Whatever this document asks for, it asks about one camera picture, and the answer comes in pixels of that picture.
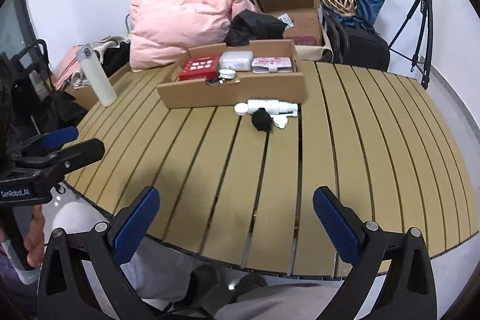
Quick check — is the person's left hand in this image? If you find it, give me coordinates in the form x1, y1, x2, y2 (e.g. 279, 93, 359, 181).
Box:
23, 207, 47, 267

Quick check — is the black cloth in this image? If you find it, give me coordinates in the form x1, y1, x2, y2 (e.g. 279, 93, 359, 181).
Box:
226, 10, 287, 47

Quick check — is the grey shoe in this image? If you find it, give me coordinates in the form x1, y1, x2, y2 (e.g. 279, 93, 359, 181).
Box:
187, 264, 230, 306
232, 273, 269, 297

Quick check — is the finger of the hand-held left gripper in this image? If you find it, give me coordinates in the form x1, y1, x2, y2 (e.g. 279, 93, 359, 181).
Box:
50, 139, 106, 175
38, 126, 80, 151

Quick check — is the white thermos bottle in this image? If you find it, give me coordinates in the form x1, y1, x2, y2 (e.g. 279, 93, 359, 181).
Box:
76, 43, 117, 108

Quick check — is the person's left leg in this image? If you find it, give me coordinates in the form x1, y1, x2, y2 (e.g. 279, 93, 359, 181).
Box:
50, 202, 211, 310

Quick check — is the brown cardboard box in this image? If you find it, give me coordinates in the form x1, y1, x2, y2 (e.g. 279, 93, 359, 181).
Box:
64, 61, 132, 111

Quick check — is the translucent white plastic box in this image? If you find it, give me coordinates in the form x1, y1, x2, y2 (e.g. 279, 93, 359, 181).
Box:
218, 51, 253, 72

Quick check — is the black bag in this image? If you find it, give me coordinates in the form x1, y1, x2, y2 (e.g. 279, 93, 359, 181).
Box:
101, 40, 132, 77

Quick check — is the cream cloth bag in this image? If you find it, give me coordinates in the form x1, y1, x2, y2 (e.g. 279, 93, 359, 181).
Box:
71, 36, 130, 88

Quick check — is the black backpack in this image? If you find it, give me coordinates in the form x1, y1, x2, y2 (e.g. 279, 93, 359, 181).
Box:
322, 14, 391, 72

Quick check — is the black tripod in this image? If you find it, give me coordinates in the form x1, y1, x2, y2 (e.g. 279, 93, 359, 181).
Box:
388, 0, 436, 90

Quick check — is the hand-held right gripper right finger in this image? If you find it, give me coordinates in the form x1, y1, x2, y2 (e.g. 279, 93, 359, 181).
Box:
312, 186, 437, 320

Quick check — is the black cart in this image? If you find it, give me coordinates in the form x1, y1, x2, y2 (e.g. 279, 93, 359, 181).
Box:
15, 40, 52, 96

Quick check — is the cardboard tray box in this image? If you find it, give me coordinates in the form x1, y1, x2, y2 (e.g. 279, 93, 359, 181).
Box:
157, 40, 305, 109

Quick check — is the red box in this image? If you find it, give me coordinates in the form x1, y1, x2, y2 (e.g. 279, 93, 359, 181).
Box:
178, 56, 221, 81

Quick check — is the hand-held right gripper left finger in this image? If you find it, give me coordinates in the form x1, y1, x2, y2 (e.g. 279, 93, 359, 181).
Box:
37, 185, 162, 320

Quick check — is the pink down jacket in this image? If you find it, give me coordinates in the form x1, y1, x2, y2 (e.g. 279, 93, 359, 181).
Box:
129, 0, 259, 72

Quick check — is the pink bag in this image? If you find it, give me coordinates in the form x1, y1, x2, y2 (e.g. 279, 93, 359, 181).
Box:
52, 46, 85, 87

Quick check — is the small black cloth item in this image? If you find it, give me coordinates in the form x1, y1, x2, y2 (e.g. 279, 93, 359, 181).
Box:
251, 109, 273, 133

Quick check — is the white tube bottle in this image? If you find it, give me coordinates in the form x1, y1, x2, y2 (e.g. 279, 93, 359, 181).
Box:
247, 99, 299, 117

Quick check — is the open cardboard box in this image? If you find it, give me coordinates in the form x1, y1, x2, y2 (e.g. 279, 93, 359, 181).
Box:
255, 0, 325, 46

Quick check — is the pink printed wallet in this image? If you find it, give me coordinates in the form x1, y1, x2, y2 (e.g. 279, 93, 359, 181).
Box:
251, 57, 293, 75

